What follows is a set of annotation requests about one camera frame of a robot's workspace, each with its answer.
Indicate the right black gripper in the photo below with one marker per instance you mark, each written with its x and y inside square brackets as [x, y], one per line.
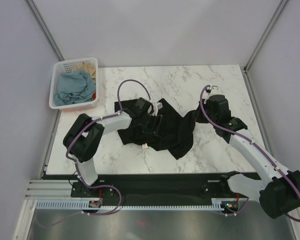
[206, 102]

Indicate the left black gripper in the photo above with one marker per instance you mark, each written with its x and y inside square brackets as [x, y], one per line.
[154, 129]

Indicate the black t shirt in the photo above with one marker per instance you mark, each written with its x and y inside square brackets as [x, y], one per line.
[175, 132]

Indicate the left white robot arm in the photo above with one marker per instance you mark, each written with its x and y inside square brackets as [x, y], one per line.
[83, 138]

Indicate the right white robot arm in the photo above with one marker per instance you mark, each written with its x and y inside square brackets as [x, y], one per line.
[278, 190]

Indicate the orange cloth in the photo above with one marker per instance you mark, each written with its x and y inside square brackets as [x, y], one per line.
[94, 96]

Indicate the beige t shirt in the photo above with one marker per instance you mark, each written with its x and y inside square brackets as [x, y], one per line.
[86, 67]

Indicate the blue t shirt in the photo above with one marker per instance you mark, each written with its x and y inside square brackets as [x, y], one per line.
[74, 88]

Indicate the white plastic basket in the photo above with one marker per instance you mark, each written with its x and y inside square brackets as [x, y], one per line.
[67, 66]

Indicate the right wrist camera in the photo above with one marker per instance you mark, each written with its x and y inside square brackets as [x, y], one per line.
[213, 90]

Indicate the right aluminium frame post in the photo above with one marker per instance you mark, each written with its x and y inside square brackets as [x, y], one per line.
[268, 29]

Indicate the aluminium frame post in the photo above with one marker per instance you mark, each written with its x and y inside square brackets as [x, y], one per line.
[268, 29]
[44, 28]

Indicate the white slotted cable duct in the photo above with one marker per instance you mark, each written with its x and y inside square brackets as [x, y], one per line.
[216, 204]

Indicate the aluminium profile rail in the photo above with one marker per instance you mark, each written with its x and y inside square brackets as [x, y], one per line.
[48, 190]

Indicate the left aluminium frame post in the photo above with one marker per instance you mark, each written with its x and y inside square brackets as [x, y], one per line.
[44, 28]

